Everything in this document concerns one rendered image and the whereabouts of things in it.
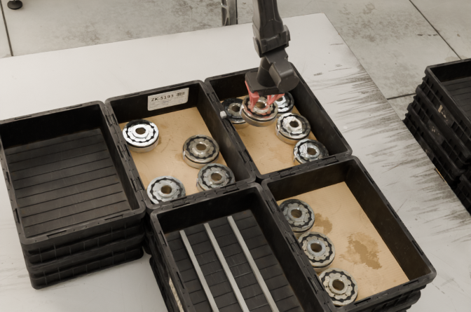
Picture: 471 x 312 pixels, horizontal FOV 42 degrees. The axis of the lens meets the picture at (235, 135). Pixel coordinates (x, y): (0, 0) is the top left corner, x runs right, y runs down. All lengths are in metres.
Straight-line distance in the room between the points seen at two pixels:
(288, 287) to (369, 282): 0.21
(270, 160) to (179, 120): 0.30
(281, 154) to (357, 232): 0.32
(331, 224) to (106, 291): 0.62
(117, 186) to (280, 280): 0.50
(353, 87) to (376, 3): 1.78
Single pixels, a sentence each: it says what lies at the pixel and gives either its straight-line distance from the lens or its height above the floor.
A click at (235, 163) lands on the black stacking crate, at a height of 0.88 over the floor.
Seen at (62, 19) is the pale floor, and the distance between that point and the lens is 3.54.
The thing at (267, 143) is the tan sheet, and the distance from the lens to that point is 1.84.
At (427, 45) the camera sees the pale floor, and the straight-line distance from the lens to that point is 3.82.
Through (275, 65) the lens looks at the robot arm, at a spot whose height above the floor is 1.20.
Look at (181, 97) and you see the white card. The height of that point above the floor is 0.89.
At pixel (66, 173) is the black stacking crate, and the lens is 1.74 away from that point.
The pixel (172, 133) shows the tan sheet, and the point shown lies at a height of 0.83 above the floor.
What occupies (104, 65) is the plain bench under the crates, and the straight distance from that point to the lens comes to 2.22.
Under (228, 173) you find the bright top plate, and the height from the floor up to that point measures 0.86.
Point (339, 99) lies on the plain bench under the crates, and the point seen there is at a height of 0.70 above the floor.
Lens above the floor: 2.19
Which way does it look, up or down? 48 degrees down
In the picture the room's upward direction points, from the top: 11 degrees clockwise
